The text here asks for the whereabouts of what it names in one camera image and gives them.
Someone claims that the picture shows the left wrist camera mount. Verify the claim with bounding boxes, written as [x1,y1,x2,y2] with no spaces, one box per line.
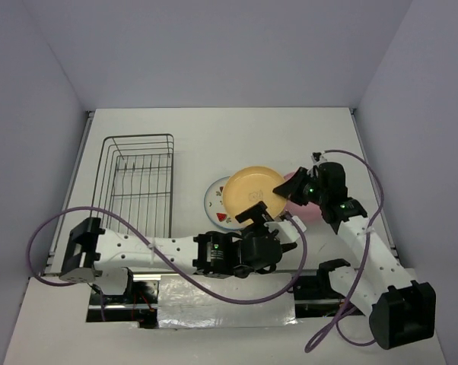
[264,214,307,236]

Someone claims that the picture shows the silver foil tape cover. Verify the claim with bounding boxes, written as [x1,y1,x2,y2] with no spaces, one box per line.
[157,273,297,329]

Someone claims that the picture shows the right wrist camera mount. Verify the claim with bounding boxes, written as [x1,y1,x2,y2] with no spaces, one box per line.
[311,152,327,167]

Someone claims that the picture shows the yellow plate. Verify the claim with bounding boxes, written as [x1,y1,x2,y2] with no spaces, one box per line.
[222,166,287,219]

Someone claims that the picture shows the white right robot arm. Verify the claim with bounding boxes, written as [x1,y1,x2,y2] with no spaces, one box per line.
[273,162,436,350]

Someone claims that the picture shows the metal wire dish rack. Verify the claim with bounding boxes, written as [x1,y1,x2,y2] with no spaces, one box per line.
[91,133,174,238]

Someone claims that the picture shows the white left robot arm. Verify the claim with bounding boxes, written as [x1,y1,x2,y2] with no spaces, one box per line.
[59,203,300,303]

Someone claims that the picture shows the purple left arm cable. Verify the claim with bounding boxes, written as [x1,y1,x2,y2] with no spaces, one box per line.
[26,206,308,319]

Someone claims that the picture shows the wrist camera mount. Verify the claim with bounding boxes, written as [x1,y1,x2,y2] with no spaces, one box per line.
[311,152,327,167]
[264,214,307,236]

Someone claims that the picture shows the pink plate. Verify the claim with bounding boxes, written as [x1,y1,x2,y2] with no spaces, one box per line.
[281,171,321,224]

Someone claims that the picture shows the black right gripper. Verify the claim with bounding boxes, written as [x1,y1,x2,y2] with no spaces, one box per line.
[273,166,328,206]

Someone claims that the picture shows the white plate blue rim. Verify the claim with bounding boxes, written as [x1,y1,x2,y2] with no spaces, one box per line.
[204,176,243,231]

